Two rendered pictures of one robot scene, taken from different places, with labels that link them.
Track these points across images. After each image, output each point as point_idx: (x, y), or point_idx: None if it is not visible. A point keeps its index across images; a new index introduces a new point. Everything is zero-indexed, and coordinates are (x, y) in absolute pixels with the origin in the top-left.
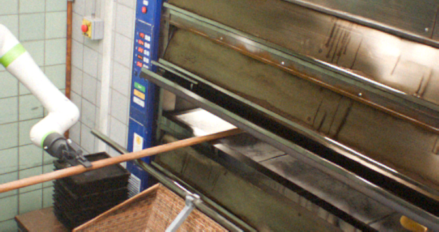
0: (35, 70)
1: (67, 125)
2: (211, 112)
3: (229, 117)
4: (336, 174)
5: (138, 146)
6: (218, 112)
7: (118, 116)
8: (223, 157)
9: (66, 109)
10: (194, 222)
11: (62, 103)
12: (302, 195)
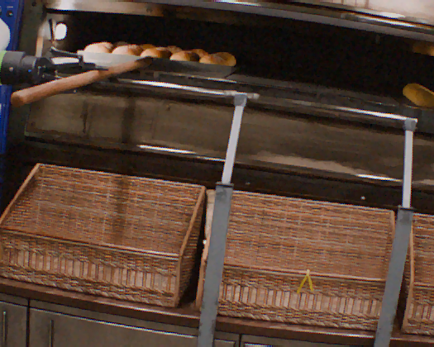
0: None
1: (4, 49)
2: (193, 4)
3: (229, 4)
4: (405, 32)
5: None
6: (207, 2)
7: None
8: (170, 82)
9: (2, 25)
10: (126, 195)
11: None
12: (318, 92)
